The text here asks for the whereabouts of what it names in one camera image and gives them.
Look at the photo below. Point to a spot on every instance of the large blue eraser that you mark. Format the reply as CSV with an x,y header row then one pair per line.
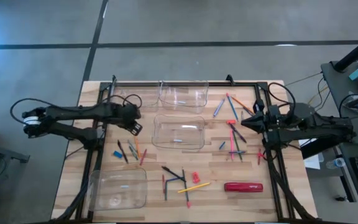
x,y
118,154

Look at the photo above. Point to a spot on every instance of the blue pencil pink eraser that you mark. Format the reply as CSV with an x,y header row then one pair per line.
x,y
232,106

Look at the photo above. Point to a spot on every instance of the white paper sheet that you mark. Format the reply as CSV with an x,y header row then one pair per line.
x,y
312,161

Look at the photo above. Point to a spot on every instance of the orange crayon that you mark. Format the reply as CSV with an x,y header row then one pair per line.
x,y
137,147

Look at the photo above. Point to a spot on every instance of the black desk leg beam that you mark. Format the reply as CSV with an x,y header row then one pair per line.
x,y
315,150

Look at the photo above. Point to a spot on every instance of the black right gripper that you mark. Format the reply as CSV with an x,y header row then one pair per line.
x,y
277,124

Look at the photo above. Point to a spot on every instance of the grey-green crayon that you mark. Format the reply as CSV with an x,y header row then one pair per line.
x,y
134,153

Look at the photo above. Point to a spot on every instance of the small red clamp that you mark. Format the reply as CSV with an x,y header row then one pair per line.
x,y
259,156

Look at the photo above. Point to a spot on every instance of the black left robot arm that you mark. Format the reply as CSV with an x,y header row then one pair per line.
x,y
73,112

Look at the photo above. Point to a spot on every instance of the teal block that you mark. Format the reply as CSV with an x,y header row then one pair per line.
x,y
357,74

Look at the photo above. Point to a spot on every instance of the red stapler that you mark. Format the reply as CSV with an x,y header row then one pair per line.
x,y
243,187

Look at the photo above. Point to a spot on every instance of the translucent purple pen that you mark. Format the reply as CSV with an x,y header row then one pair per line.
x,y
218,108

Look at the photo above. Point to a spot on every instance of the clear water bottle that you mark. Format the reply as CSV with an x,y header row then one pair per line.
x,y
336,163

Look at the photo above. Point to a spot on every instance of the small black desk foot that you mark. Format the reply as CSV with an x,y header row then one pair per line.
x,y
340,198

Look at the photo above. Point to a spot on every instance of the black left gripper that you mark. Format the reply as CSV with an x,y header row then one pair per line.
x,y
129,113

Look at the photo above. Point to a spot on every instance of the dark purple pen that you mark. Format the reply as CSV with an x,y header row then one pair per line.
x,y
238,133
242,152

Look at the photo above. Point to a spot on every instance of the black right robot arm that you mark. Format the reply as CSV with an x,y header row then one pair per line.
x,y
322,127

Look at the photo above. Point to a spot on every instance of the pink printed eraser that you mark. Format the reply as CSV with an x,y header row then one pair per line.
x,y
197,180

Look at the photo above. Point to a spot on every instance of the black pole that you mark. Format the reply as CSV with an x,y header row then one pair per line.
x,y
356,51

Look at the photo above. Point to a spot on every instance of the green pencil pink eraser cap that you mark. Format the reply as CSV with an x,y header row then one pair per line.
x,y
185,189

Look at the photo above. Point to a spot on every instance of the green crayon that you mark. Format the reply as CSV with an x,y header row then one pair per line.
x,y
166,191

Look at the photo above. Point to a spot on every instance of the clear plastic bin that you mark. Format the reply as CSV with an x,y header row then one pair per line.
x,y
148,93
117,199
166,130
194,93

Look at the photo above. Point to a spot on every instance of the red-orange eraser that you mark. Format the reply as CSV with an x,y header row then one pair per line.
x,y
194,175
231,122

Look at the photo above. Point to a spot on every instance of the grey-blue pen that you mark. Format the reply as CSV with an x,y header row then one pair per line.
x,y
131,146

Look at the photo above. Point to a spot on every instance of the orange pencil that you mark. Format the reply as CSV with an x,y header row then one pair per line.
x,y
241,104

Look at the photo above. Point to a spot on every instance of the black frame clamp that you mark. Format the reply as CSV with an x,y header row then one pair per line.
x,y
229,79

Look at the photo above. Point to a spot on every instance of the yellow pencil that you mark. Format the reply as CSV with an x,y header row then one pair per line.
x,y
197,186

